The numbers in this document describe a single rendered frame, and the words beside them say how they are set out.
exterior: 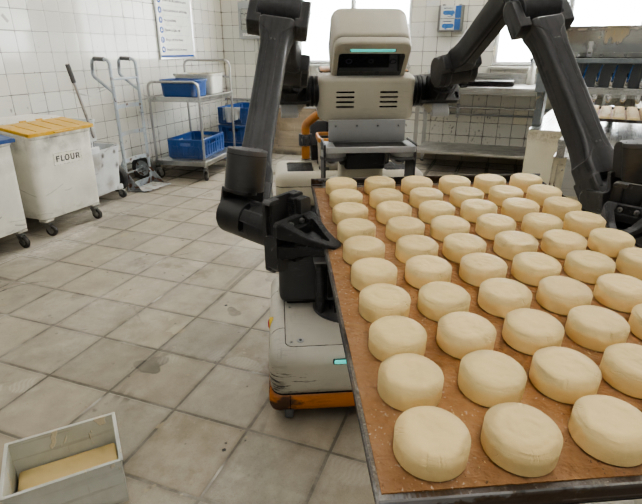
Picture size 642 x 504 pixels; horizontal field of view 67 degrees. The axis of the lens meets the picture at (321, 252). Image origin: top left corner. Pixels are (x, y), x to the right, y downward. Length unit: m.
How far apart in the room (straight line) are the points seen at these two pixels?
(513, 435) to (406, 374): 0.08
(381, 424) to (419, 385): 0.04
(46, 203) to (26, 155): 0.34
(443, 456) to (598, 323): 0.22
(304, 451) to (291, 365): 0.28
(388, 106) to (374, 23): 0.22
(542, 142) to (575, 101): 1.83
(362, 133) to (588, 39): 1.61
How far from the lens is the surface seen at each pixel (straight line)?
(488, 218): 0.69
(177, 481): 1.70
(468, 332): 0.45
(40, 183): 3.80
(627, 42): 2.81
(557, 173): 2.12
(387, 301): 0.47
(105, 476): 1.61
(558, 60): 1.02
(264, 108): 0.84
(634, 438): 0.40
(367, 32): 1.39
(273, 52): 0.90
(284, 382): 1.71
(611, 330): 0.50
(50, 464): 1.80
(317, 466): 1.68
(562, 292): 0.54
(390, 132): 1.45
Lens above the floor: 1.22
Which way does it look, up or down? 23 degrees down
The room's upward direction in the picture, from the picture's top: straight up
